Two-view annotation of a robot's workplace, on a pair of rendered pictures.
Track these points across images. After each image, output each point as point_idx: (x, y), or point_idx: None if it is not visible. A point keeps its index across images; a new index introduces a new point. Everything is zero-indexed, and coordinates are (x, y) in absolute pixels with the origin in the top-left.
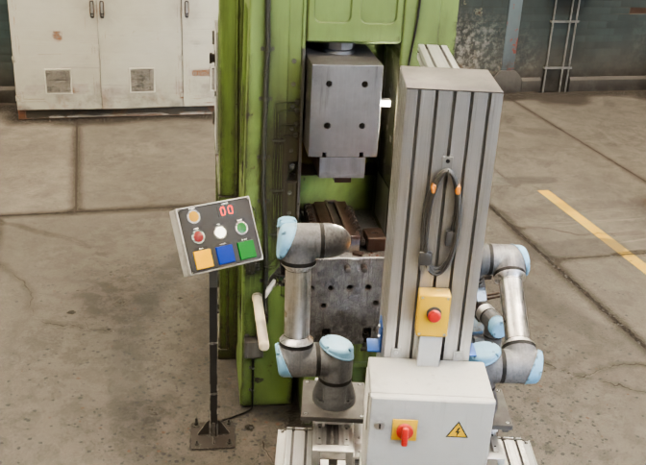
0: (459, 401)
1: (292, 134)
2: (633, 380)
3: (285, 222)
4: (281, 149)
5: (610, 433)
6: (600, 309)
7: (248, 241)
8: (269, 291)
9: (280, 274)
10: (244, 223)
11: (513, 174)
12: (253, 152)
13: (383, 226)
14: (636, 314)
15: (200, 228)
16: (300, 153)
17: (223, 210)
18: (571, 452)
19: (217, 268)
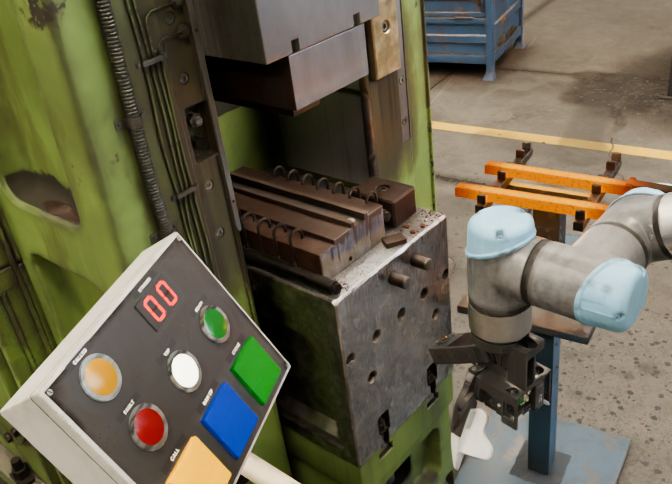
0: None
1: (178, 33)
2: (582, 233)
3: (522, 228)
4: (163, 83)
5: (659, 304)
6: (448, 181)
7: (248, 347)
8: (491, 450)
9: (518, 388)
10: (213, 307)
11: None
12: (101, 117)
13: (349, 175)
14: (481, 167)
15: (137, 397)
16: (206, 76)
17: (155, 306)
18: (671, 356)
19: (239, 472)
